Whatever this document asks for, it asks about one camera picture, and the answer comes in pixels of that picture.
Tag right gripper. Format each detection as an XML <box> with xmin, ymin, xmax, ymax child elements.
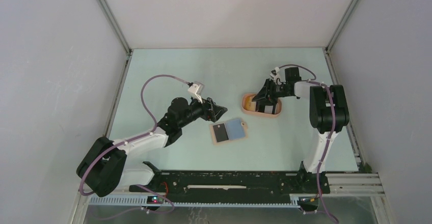
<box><xmin>252</xmin><ymin>77</ymin><xmax>291</xmax><ymax>106</ymax></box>

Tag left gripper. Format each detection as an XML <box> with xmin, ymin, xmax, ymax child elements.
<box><xmin>178</xmin><ymin>94</ymin><xmax>227</xmax><ymax>128</ymax></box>

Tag white credit card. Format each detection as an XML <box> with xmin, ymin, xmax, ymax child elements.
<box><xmin>264</xmin><ymin>105</ymin><xmax>279</xmax><ymax>115</ymax></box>

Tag gold credit card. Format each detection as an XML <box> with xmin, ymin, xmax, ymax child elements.
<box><xmin>244</xmin><ymin>95</ymin><xmax>256</xmax><ymax>111</ymax></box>

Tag black credit card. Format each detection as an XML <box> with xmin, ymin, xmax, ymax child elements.
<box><xmin>212</xmin><ymin>123</ymin><xmax>229</xmax><ymax>143</ymax></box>

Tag beige leather card holder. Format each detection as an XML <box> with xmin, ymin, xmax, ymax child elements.
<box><xmin>209</xmin><ymin>118</ymin><xmax>248</xmax><ymax>145</ymax></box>

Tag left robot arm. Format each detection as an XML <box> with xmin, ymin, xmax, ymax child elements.
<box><xmin>76</xmin><ymin>97</ymin><xmax>228</xmax><ymax>197</ymax></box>

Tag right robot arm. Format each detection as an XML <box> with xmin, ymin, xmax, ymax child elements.
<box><xmin>246</xmin><ymin>64</ymin><xmax>350</xmax><ymax>192</ymax></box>

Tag pink oval tray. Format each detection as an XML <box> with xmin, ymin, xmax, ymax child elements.
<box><xmin>241</xmin><ymin>93</ymin><xmax>282</xmax><ymax>118</ymax></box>

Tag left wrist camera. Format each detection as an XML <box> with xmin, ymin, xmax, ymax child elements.
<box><xmin>187</xmin><ymin>81</ymin><xmax>205</xmax><ymax>104</ymax></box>

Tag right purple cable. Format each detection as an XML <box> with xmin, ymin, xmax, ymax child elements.
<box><xmin>278</xmin><ymin>64</ymin><xmax>340</xmax><ymax>223</ymax></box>

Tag purple cable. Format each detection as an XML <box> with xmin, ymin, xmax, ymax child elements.
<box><xmin>278</xmin><ymin>64</ymin><xmax>340</xmax><ymax>223</ymax></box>
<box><xmin>78</xmin><ymin>74</ymin><xmax>193</xmax><ymax>197</ymax></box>

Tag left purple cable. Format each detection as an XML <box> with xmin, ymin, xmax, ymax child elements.
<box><xmin>78</xmin><ymin>74</ymin><xmax>193</xmax><ymax>197</ymax></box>

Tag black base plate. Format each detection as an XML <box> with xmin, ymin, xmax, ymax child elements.
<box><xmin>146</xmin><ymin>171</ymin><xmax>331</xmax><ymax>204</ymax></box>

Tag aluminium frame rail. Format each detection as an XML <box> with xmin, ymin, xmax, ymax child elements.
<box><xmin>80</xmin><ymin>171</ymin><xmax>385</xmax><ymax>208</ymax></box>

